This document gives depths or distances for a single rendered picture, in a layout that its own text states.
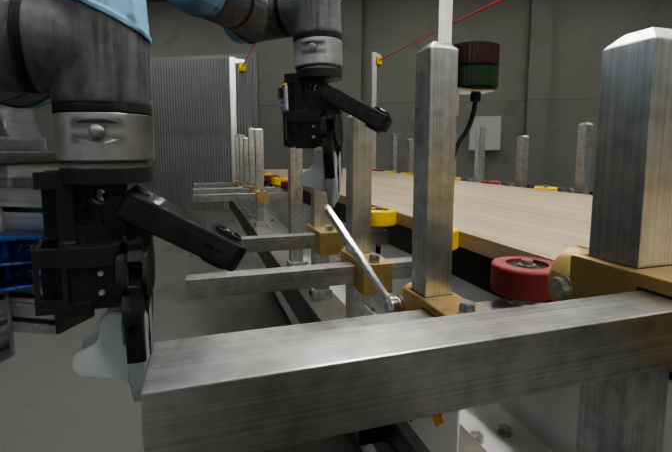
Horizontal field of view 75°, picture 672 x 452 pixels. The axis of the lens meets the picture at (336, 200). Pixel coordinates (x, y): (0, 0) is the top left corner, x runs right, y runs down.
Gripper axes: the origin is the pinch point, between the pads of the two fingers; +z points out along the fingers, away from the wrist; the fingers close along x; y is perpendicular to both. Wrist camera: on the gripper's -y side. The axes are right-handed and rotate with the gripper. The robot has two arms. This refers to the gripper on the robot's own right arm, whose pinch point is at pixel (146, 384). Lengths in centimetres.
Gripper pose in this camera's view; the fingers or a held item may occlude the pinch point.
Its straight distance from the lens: 46.9
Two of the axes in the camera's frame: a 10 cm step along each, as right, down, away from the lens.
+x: 3.0, 1.1, -9.5
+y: -9.5, 0.3, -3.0
